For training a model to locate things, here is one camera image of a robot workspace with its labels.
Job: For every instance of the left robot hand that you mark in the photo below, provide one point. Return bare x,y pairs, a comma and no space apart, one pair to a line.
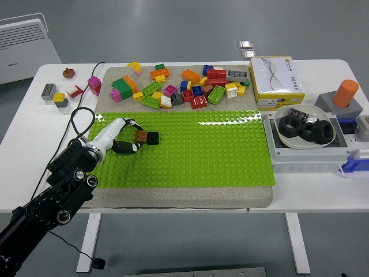
108,135

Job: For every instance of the black building brick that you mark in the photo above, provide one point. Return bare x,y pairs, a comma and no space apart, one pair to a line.
153,138

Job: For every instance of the green studded baseplate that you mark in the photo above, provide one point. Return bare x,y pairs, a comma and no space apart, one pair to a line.
187,155

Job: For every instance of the orange cylinder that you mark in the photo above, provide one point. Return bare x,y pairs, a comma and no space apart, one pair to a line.
345,93

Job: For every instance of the white panel heater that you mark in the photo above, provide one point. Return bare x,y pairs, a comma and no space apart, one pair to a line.
26,52

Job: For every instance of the pink building brick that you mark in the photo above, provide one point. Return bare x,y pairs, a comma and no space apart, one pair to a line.
116,95

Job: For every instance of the blue and yellow brick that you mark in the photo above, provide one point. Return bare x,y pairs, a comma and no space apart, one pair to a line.
186,85

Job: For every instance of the yellow and pink brick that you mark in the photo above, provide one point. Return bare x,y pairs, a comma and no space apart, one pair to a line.
135,67

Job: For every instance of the small white brick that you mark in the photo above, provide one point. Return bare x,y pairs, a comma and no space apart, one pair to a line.
219,68

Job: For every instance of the grey long brick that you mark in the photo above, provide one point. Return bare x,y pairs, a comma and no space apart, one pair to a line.
48,91
237,75

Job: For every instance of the grey and black brick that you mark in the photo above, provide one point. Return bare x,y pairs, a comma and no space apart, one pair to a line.
176,99

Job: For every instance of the large red brick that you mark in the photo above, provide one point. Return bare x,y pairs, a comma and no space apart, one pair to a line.
216,76

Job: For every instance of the magenta and pink brick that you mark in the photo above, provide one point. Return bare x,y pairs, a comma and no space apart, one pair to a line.
94,85

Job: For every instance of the grey socket block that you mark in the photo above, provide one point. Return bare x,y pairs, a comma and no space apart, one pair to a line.
363,124

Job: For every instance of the small dark green brick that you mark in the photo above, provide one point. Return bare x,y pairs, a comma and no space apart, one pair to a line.
246,83
159,66

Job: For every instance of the lime green long brick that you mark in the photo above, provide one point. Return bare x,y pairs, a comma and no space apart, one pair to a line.
151,88
216,95
150,101

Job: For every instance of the small yellow brick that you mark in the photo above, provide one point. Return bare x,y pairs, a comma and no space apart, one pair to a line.
137,96
203,81
160,79
241,90
157,95

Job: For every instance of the magenta building brick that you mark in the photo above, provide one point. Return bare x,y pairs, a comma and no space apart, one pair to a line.
170,90

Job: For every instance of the white bowl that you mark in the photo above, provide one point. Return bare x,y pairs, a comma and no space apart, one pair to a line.
299,143

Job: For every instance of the yellow and grey brick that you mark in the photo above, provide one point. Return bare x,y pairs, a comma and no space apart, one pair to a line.
60,100

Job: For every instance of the large black hex nut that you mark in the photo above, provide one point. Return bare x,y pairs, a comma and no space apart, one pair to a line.
285,128
318,135

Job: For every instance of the small black hex nut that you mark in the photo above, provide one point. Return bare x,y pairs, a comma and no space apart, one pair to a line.
305,135

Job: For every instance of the white zip tie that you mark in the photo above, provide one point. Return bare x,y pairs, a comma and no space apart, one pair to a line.
343,172

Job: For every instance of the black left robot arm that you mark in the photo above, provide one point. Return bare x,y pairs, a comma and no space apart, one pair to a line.
66,184

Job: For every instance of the blue clamp part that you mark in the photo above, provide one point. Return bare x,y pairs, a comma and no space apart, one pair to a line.
347,126

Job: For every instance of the brown building brick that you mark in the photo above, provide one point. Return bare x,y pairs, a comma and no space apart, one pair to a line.
141,136
207,90
69,73

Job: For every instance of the metal floor socket plate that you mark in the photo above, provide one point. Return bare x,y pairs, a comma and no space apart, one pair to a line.
245,44
248,54

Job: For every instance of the red building brick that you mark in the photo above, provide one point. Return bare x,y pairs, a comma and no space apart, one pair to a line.
199,102
187,95

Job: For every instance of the grey junction box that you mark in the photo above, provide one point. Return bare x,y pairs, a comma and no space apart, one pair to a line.
305,160

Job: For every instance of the orange long brick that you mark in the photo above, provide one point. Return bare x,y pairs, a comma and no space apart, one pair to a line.
160,73
190,76

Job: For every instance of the dark circuit board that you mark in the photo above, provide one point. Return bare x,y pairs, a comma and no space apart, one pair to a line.
298,113

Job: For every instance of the large orange brick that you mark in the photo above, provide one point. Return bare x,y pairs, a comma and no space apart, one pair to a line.
131,83

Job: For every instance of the blue building brick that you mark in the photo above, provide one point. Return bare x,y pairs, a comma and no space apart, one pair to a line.
197,91
207,69

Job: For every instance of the white and yellow brick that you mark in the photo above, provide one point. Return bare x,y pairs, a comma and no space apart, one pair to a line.
231,90

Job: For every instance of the yellow and white cardboard box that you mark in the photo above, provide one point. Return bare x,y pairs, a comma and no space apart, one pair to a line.
276,79

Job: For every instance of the white table leg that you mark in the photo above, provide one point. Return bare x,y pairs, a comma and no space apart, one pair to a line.
297,242
89,242

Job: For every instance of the white and red brick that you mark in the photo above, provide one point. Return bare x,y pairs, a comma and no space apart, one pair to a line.
74,91

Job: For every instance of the large dark green brick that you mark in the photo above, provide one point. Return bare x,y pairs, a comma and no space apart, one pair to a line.
121,87

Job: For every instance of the white and orange brick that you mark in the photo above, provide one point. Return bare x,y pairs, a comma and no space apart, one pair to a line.
165,101

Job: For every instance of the grey block with hole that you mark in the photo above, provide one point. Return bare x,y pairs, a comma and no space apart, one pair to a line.
325,101

